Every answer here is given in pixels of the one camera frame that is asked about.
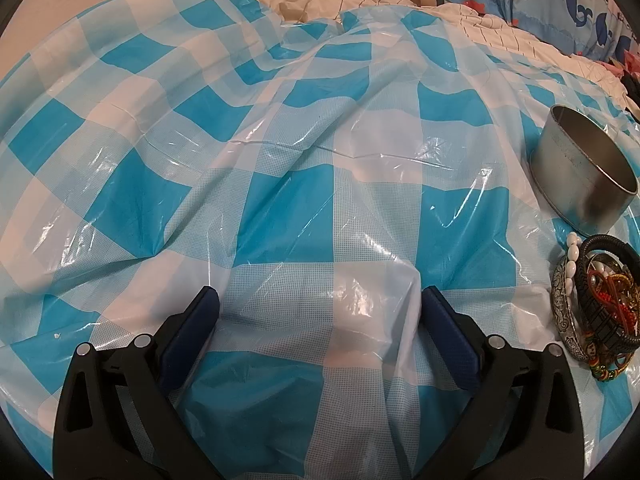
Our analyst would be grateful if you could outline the black braided leather bracelet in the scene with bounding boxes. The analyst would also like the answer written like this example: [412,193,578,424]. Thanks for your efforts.
[572,235,640,356]

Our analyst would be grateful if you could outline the engraved silver bangle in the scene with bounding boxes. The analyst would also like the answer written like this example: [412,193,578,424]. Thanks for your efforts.
[550,256,589,363]

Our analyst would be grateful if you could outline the round metal tin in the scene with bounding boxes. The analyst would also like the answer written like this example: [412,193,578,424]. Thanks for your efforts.
[529,105,638,236]

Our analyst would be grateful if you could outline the blue white checkered plastic sheet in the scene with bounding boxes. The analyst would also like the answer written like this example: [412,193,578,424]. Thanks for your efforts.
[1,0,639,479]

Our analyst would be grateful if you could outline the dark clothing pile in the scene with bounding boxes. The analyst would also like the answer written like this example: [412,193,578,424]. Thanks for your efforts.
[622,51,640,117]

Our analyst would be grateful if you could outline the white grid pattern quilt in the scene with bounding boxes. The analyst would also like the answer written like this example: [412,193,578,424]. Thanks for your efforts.
[257,0,637,110]

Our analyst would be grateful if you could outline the red orange cord bracelets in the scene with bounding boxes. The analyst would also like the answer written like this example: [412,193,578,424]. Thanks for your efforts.
[584,268,640,326]

